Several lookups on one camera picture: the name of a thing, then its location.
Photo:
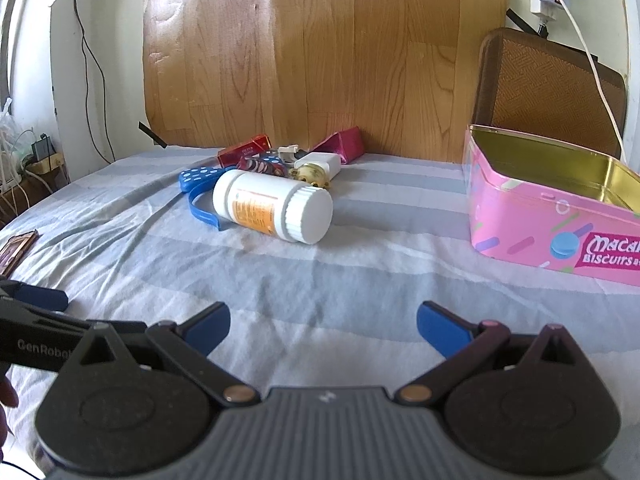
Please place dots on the golden round trinket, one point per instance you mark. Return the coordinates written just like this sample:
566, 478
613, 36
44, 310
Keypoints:
310, 175

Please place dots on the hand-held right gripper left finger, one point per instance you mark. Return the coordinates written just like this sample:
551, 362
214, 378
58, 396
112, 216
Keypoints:
207, 327

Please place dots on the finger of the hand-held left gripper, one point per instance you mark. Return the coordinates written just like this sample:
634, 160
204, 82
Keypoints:
45, 298

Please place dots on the red cardboard box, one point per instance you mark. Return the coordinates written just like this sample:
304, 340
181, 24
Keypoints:
245, 150

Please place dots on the brown woven-pattern tray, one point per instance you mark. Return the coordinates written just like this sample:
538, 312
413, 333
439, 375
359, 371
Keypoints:
540, 85

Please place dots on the pink biscuit tin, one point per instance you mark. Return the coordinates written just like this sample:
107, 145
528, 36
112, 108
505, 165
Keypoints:
520, 225

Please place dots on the wood-pattern vinyl sheet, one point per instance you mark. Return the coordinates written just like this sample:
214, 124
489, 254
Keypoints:
325, 60

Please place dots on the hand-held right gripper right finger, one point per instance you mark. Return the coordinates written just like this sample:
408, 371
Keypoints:
440, 327

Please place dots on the small wooden shelf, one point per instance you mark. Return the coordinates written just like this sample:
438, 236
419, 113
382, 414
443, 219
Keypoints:
45, 165

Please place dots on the white charger adapter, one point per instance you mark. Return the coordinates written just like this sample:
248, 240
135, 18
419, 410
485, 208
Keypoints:
320, 162

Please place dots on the person's left hand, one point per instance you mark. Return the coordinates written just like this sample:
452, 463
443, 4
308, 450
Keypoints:
7, 392

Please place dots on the white pill bottle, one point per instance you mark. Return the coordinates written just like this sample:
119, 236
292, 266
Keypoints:
260, 200

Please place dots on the magenta pouch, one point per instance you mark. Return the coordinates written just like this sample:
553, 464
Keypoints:
345, 142

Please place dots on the black tape strip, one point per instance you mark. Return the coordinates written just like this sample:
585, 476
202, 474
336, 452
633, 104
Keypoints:
152, 135
517, 20

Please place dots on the blue polka-dot headband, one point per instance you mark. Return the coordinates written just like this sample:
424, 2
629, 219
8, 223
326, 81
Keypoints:
200, 176

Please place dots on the red patterned small object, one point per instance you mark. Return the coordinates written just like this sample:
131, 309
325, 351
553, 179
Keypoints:
262, 165

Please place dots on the blue striped bed sheet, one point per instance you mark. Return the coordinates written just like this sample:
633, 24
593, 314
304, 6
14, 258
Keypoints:
350, 260

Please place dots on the black charger block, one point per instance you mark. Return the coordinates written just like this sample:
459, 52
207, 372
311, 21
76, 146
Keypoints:
41, 147

